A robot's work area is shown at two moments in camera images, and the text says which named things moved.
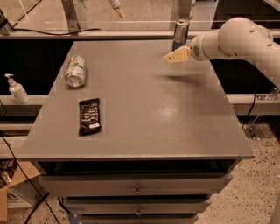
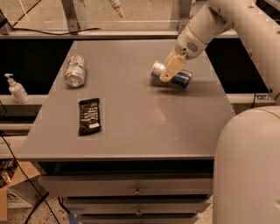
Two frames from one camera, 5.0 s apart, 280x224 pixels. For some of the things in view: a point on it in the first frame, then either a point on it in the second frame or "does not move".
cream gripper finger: [179, 55] → [174, 66]
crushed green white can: [75, 73] does not move
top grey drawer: [164, 185] does not move
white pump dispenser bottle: [17, 90] does not move
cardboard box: [11, 172] does not move
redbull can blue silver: [180, 34] → [180, 78]
